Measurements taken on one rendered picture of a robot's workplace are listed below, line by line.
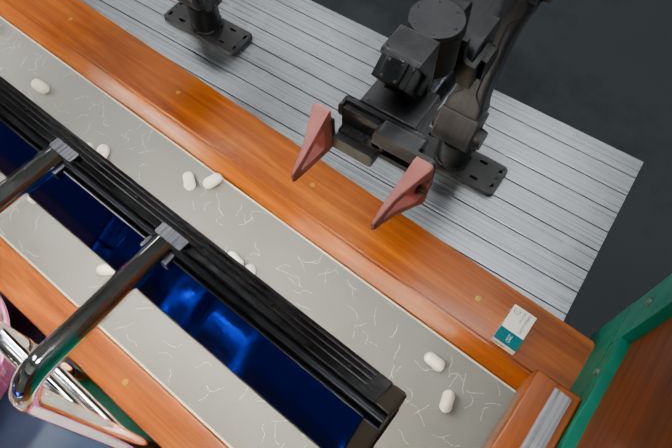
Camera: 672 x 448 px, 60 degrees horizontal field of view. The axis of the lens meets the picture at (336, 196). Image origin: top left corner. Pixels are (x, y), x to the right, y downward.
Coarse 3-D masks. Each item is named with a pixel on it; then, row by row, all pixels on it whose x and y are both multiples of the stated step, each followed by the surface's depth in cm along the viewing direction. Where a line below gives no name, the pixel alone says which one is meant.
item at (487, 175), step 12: (432, 144) 109; (444, 144) 102; (432, 156) 108; (444, 156) 104; (456, 156) 102; (468, 156) 104; (480, 156) 108; (444, 168) 106; (456, 168) 105; (468, 168) 106; (480, 168) 106; (492, 168) 106; (504, 168) 106; (468, 180) 105; (480, 180) 105; (492, 180) 105; (480, 192) 105; (492, 192) 104
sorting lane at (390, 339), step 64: (0, 64) 111; (64, 64) 111; (128, 128) 103; (192, 192) 97; (64, 256) 91; (256, 256) 91; (320, 256) 91; (128, 320) 86; (320, 320) 86; (384, 320) 86; (192, 384) 81; (448, 384) 81
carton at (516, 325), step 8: (512, 312) 82; (520, 312) 82; (504, 320) 81; (512, 320) 81; (520, 320) 81; (528, 320) 81; (504, 328) 80; (512, 328) 80; (520, 328) 80; (528, 328) 80; (496, 336) 80; (504, 336) 80; (512, 336) 80; (520, 336) 80; (504, 344) 80; (512, 344) 79; (520, 344) 79; (512, 352) 80
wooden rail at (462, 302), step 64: (0, 0) 117; (64, 0) 116; (128, 64) 108; (192, 128) 100; (256, 128) 100; (256, 192) 96; (320, 192) 94; (384, 256) 88; (448, 256) 88; (448, 320) 84; (512, 384) 81
